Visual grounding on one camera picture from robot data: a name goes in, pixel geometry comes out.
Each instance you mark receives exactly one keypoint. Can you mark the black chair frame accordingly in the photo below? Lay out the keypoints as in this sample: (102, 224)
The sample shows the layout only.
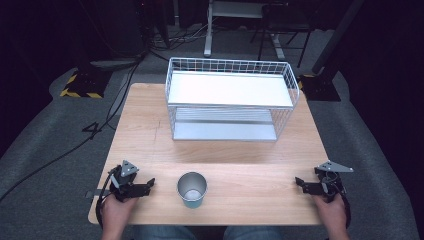
(286, 20)

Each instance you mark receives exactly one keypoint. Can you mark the person's leg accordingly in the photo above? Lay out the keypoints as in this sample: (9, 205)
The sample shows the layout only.
(253, 233)
(166, 233)

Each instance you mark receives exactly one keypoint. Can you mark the dark slanted stand post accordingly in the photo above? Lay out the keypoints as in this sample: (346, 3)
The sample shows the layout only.
(336, 36)

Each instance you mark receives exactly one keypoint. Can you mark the person's right leg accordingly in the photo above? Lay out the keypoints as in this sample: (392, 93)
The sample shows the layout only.
(253, 233)

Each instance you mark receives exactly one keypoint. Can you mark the white desk frame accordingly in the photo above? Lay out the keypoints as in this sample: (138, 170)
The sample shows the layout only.
(230, 10)

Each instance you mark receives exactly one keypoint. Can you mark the person's right hand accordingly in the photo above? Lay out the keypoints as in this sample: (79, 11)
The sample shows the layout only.
(332, 213)

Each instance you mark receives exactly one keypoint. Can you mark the person's left hand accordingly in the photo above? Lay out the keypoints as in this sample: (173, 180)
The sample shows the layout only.
(116, 212)

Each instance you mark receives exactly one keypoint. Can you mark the black yellow-striped base plate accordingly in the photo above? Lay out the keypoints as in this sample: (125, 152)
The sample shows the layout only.
(85, 83)
(320, 87)

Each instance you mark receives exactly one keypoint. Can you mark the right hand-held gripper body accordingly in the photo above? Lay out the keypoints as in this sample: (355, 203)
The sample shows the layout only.
(330, 180)

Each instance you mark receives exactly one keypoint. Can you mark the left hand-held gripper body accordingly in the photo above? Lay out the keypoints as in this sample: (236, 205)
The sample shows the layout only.
(126, 182)

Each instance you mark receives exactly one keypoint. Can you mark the person's left leg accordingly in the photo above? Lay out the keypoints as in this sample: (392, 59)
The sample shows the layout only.
(166, 233)

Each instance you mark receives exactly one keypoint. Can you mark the metal cup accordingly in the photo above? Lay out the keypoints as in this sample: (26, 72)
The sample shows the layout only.
(192, 190)

